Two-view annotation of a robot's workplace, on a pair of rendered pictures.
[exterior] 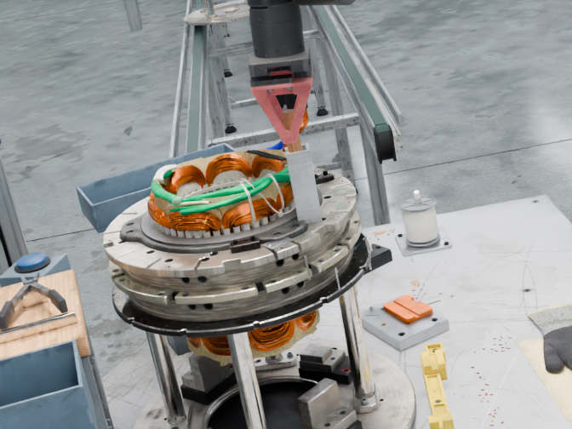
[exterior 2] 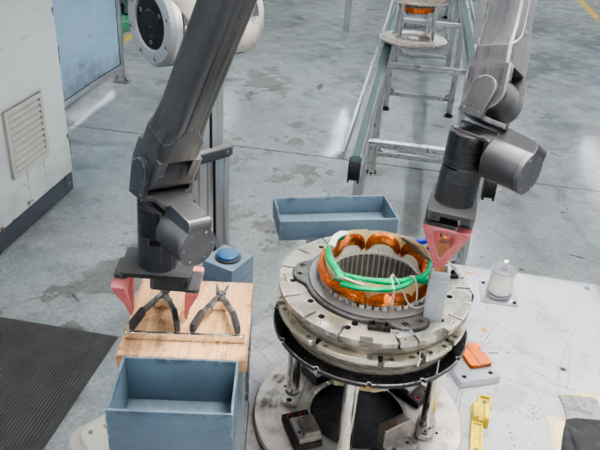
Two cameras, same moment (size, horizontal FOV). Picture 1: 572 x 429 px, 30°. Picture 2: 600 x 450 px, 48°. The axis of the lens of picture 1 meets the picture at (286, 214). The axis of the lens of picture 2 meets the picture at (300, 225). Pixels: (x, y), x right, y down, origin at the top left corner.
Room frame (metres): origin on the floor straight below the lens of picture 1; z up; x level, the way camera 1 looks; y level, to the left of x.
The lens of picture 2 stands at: (0.30, 0.06, 1.72)
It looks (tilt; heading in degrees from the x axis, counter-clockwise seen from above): 29 degrees down; 8
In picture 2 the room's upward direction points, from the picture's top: 4 degrees clockwise
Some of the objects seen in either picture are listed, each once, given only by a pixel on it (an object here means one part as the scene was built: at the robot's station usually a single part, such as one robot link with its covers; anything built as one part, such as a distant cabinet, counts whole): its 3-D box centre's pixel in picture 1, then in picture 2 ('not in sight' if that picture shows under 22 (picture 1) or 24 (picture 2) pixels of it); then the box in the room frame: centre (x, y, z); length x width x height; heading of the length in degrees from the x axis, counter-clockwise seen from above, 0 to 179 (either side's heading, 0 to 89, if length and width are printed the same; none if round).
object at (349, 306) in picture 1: (353, 331); (434, 385); (1.23, -0.06, 0.91); 0.02 x 0.02 x 0.21
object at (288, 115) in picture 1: (292, 135); (441, 259); (1.17, -0.02, 1.20); 0.02 x 0.02 x 0.06
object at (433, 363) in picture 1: (437, 386); (479, 436); (1.24, -0.16, 0.80); 0.22 x 0.04 x 0.03; 173
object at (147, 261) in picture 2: not in sight; (158, 251); (1.08, 0.38, 1.20); 0.10 x 0.07 x 0.07; 101
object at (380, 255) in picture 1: (350, 267); not in sight; (1.67, -0.09, 0.79); 0.15 x 0.05 x 0.02; 123
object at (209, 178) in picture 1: (227, 170); (383, 244); (1.32, 0.06, 1.12); 0.06 x 0.02 x 0.04; 92
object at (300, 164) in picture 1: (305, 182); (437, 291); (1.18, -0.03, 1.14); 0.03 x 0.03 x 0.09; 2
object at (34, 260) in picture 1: (31, 260); (228, 254); (1.35, 0.35, 1.04); 0.04 x 0.04 x 0.01
